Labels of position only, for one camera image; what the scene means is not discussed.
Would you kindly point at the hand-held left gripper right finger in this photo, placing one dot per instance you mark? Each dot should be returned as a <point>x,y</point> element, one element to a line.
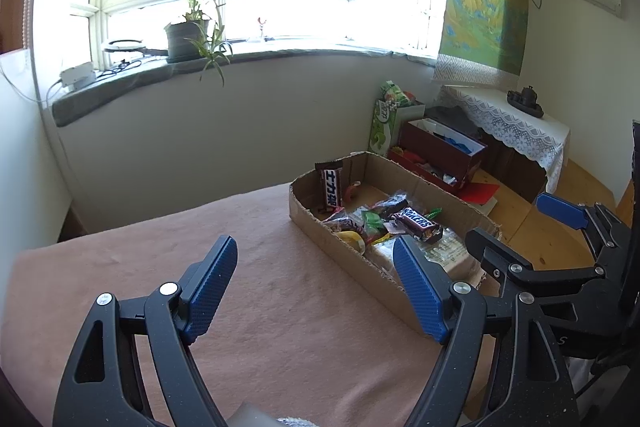
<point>417,287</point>

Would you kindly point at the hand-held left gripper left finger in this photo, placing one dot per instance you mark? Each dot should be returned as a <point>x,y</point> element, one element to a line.
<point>212,287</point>

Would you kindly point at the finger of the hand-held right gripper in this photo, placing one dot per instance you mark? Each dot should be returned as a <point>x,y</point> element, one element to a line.
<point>560,209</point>
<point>492,252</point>

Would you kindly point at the printed label clear packet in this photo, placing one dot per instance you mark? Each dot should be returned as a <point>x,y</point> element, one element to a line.
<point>447,252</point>

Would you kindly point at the long cardboard box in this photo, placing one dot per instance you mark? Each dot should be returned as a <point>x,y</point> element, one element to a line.
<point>360,277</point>

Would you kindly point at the brown chocolate bar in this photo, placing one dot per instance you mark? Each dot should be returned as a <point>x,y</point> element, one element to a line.
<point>416,223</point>
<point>330,189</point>

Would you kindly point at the yellow candy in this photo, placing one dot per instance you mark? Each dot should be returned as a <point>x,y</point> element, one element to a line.
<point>352,243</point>

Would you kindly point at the red-ended clear brownie packet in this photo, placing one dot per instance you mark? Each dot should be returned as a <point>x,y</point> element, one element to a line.
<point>345,223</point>
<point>390,204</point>

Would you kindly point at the wooden cabinet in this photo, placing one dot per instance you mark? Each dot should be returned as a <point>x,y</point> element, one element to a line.
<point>520,167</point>

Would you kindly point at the red envelope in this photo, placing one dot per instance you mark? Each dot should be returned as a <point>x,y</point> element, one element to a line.
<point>480,193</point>

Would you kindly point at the white lace cloth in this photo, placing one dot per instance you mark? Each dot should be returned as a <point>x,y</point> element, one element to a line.
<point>505,117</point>

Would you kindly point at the dark red box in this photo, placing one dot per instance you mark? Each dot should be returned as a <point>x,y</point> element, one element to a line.
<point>440,152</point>

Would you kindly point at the dark teapot figurine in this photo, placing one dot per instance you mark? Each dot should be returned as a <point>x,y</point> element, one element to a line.
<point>525,99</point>

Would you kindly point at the white towel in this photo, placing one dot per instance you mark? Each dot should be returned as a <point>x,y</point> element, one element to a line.
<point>295,422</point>

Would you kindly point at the green paper bag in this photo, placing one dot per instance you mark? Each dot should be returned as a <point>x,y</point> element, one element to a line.
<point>387,117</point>

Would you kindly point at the potted spider plant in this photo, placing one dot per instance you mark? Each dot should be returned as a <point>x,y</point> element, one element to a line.
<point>192,37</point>

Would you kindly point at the white plastic box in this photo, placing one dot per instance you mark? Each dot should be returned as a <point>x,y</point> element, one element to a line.
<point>77,74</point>

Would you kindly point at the small windowsill figurine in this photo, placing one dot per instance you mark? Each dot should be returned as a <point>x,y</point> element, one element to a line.
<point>261,27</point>

